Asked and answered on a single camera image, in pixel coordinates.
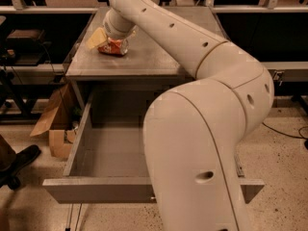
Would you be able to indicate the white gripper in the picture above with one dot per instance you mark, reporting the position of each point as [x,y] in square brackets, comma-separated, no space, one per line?
[117,32]

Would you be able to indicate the red coke can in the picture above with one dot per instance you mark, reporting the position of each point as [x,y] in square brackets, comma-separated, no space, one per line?
[117,47]

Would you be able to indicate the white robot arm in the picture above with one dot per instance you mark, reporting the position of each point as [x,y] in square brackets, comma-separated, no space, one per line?
[207,57]

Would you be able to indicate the open grey top drawer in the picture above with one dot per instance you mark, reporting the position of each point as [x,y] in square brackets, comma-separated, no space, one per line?
[142,143]

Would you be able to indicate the grey cabinet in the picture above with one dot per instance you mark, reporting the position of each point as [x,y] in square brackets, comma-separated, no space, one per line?
[145,59]

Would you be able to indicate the black equipment stand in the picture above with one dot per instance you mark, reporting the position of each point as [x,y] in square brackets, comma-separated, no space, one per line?
[25,75]

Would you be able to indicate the brown cardboard box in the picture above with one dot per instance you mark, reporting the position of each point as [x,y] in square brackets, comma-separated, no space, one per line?
[56,122]

